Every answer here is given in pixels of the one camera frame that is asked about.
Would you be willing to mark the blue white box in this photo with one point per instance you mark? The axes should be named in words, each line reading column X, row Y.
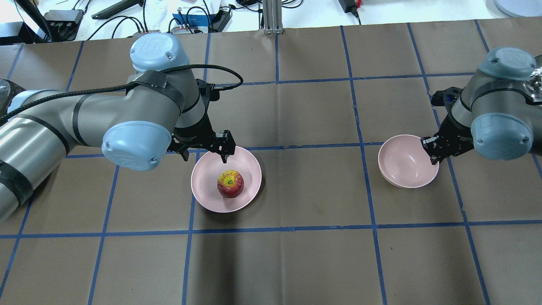
column 200, row 21

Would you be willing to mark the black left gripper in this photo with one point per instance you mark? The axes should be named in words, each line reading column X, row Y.
column 191, row 137

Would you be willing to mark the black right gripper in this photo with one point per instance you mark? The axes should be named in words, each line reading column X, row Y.
column 455, row 136

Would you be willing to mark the black bar tool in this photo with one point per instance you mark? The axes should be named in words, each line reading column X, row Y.
column 115, row 9

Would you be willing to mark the black power adapter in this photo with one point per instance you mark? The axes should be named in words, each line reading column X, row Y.
column 349, row 6

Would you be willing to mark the red yellow apple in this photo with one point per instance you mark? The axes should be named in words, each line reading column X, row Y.
column 230, row 184

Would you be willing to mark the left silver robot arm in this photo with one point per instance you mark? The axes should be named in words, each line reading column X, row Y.
column 161, row 108

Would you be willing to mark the pink bowl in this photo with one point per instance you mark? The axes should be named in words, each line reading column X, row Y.
column 404, row 163

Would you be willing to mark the aluminium frame post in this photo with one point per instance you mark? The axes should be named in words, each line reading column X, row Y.
column 272, row 17

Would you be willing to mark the black monitor stand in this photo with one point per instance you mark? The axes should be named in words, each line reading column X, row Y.
column 25, row 11

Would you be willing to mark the pink plate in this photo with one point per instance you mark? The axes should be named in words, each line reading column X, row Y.
column 210, row 166

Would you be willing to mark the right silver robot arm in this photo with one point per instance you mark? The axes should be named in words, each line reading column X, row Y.
column 498, row 113

